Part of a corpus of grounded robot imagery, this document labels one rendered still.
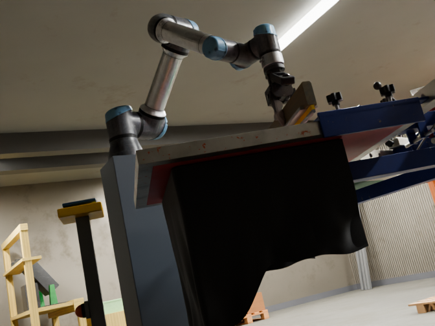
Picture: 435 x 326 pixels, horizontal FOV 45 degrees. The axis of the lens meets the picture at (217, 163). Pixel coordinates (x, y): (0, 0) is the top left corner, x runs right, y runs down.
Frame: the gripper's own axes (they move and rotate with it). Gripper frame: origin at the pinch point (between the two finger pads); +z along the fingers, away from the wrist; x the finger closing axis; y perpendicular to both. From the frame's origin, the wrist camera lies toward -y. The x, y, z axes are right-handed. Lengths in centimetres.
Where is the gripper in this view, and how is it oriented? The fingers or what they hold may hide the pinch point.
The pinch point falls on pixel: (290, 121)
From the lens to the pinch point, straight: 171.4
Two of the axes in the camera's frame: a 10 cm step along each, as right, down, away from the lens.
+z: 2.1, 9.5, -2.3
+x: -9.6, 1.6, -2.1
